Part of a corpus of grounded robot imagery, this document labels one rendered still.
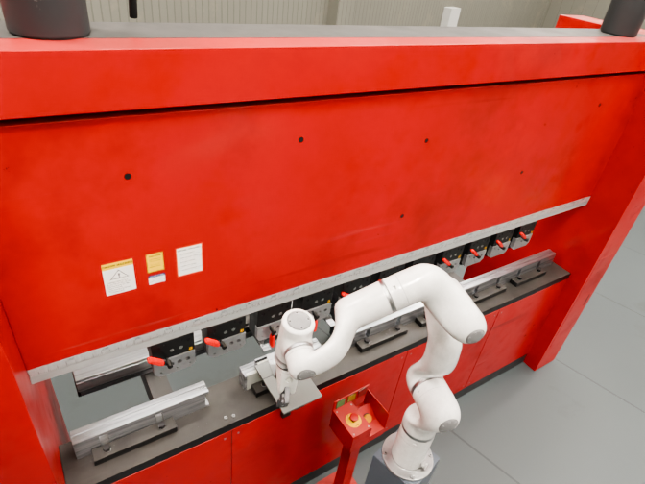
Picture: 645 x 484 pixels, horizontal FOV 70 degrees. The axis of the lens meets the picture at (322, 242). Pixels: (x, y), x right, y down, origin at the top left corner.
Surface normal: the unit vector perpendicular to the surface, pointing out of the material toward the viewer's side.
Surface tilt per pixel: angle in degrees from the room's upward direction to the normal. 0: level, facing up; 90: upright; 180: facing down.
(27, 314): 90
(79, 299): 90
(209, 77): 90
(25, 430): 90
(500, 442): 0
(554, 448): 0
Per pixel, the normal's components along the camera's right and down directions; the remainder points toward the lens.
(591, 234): -0.84, 0.22
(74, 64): 0.53, 0.53
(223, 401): 0.11, -0.82
